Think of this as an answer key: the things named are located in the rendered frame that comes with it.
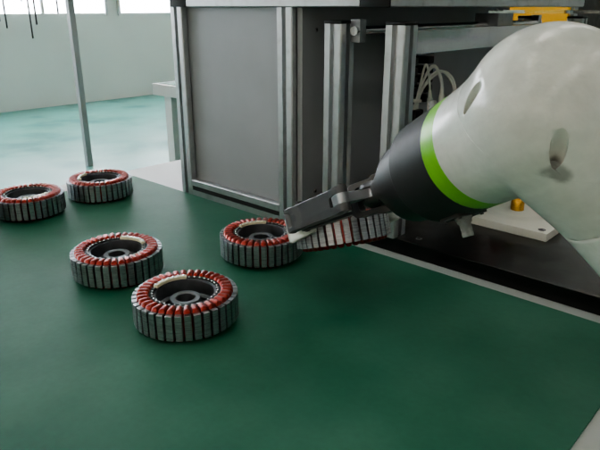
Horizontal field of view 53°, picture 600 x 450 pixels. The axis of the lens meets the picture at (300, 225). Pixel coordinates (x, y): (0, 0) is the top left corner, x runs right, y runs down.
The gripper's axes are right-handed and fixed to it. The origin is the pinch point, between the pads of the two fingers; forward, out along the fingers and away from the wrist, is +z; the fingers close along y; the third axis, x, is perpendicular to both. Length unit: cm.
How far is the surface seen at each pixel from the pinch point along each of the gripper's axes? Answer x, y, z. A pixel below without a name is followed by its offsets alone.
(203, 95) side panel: 29.2, -4.8, 31.9
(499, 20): 31, 46, 15
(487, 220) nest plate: -3.1, 25.9, 7.4
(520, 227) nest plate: -5.2, 28.2, 3.6
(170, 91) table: 93, 22, 185
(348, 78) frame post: 20.1, 9.4, 7.1
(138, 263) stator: 0.4, -22.7, 10.1
